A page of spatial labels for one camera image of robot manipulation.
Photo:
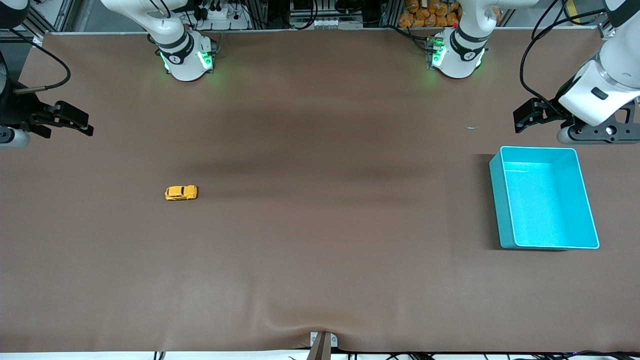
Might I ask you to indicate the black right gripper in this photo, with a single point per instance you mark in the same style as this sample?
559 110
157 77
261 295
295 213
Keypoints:
15 107

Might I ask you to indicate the yellow beetle toy car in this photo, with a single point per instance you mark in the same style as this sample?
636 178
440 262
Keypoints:
181 192

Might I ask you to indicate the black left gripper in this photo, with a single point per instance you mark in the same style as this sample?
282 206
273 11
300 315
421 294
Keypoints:
551 113

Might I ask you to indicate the white power strip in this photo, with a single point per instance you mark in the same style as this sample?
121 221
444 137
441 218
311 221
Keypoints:
220 15

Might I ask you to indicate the aluminium frame post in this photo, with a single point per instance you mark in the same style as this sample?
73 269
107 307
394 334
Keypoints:
50 15
606 31

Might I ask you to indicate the orange snack pile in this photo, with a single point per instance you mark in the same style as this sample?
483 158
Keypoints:
430 15

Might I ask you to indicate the grey electronics box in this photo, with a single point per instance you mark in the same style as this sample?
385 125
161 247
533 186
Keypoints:
325 15

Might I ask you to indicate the turquoise plastic bin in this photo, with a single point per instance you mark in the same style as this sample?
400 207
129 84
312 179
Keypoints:
545 220

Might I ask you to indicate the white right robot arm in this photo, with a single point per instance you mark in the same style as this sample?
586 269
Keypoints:
187 67

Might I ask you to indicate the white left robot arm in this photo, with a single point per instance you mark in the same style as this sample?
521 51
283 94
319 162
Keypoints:
457 67

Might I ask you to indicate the brown table mat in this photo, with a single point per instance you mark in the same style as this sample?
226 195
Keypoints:
320 250

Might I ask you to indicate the metal table edge bracket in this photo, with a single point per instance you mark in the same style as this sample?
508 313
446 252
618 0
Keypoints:
313 340

